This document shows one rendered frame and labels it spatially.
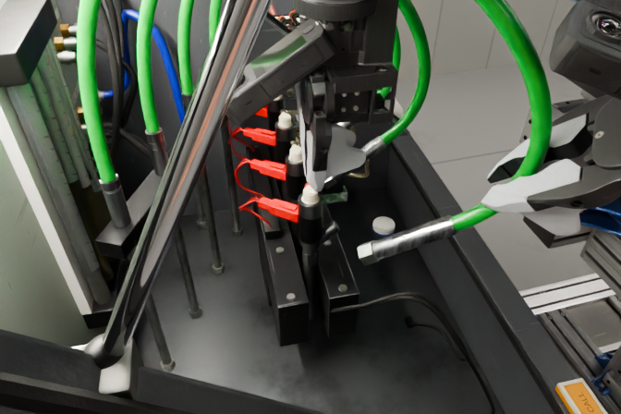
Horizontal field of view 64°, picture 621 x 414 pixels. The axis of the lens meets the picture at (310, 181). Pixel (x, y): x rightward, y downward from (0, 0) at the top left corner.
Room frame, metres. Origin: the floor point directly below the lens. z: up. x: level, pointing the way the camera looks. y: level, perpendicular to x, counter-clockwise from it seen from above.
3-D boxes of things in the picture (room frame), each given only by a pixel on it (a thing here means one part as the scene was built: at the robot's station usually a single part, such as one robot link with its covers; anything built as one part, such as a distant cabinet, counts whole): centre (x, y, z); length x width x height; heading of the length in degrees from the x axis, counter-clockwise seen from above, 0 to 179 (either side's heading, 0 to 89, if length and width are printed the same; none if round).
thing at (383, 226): (0.65, -0.13, 0.84); 0.04 x 0.04 x 0.01
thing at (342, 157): (0.41, -0.03, 1.16); 0.06 x 0.03 x 0.09; 102
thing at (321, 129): (0.40, -0.01, 1.20); 0.05 x 0.02 x 0.09; 12
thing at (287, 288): (0.54, 0.03, 0.91); 0.34 x 0.10 x 0.15; 12
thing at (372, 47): (0.43, -0.03, 1.26); 0.09 x 0.08 x 0.12; 102
